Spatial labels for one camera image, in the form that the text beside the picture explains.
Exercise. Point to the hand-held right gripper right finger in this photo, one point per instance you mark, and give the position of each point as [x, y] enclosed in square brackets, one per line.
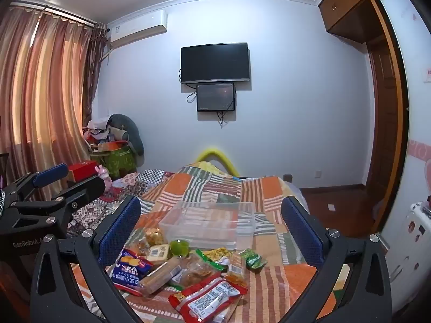
[303, 234]

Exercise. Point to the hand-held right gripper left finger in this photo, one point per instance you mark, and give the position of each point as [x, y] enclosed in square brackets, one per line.
[116, 232]

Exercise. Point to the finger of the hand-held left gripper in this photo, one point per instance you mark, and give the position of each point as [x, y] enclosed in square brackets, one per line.
[50, 174]
[82, 190]

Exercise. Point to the blue cracker packet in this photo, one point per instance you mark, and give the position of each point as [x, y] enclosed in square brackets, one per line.
[129, 269]

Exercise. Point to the cream bread cake packet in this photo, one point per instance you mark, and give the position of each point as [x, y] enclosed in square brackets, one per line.
[158, 253]

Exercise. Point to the long clear biscuit packet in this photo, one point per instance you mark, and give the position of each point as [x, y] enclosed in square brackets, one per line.
[158, 276]

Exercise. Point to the green jelly cup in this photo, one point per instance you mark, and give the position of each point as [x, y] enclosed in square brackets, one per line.
[179, 248]

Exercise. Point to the crispy rice snack packet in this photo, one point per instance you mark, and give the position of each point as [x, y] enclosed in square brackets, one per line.
[197, 271]

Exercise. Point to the clear plastic container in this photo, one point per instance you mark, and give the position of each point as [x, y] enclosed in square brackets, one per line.
[208, 232]

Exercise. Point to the red white label snack packet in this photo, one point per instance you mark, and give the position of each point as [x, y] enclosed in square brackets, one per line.
[208, 296]

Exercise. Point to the red box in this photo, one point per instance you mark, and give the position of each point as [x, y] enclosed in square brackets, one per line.
[82, 170]

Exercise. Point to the pink plush toy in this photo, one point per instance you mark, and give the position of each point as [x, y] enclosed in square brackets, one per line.
[104, 178]

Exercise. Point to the clear orange snack packet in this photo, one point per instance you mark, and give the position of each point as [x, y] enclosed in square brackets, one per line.
[139, 247]

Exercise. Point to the gold wrapped snack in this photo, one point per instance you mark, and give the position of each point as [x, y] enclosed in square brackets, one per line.
[154, 237]

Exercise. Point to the green patterned bag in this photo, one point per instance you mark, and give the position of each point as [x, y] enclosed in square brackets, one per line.
[116, 161]

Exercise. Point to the checkered patchwork quilt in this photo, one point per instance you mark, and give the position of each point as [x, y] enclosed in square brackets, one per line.
[134, 185]

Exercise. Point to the orange striped patchwork blanket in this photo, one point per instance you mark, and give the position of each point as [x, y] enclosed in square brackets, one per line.
[269, 276]

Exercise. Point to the small green snack packet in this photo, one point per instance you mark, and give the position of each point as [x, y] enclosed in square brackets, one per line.
[252, 259]

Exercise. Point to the pile of clothes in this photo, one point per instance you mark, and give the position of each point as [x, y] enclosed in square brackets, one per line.
[101, 133]

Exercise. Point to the orange edged biscuit packet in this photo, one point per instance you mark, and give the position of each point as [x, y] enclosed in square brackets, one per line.
[235, 267]

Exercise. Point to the grey curved pillow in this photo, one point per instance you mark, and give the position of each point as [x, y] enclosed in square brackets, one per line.
[134, 134]

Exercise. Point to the striped pink brown curtain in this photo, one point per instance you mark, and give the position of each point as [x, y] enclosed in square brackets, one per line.
[43, 91]

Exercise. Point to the yellow green snack packet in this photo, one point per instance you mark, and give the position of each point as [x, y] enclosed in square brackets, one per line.
[219, 254]

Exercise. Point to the white appliance with stickers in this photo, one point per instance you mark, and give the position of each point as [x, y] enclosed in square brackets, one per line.
[409, 252]

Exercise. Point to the yellow foam tube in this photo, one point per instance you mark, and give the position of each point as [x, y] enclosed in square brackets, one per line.
[215, 151]

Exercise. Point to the wooden door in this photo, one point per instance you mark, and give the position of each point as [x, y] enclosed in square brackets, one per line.
[384, 124]

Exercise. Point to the wooden overhead cabinet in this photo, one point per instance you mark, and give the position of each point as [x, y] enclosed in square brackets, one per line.
[343, 3]

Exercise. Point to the white wall outlet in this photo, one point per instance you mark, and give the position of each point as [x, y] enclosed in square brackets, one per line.
[317, 175]

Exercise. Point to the pink wall sticker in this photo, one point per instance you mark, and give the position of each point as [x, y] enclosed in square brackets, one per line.
[417, 151]

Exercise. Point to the small black wall monitor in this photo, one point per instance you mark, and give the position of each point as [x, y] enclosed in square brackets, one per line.
[215, 97]

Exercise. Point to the white wall air conditioner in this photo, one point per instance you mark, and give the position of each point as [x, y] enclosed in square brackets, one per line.
[138, 28]

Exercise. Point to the black wall television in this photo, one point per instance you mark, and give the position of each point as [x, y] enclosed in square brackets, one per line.
[215, 62]

